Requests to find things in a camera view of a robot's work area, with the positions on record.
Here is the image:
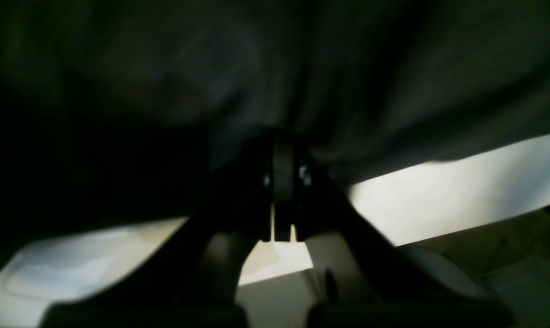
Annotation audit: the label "black t-shirt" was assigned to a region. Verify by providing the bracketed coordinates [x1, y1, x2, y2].
[0, 0, 550, 270]

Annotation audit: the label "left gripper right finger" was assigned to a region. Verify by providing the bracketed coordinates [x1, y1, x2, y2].
[290, 137, 514, 328]

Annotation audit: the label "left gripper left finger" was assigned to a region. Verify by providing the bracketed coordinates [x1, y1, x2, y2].
[41, 137, 273, 328]

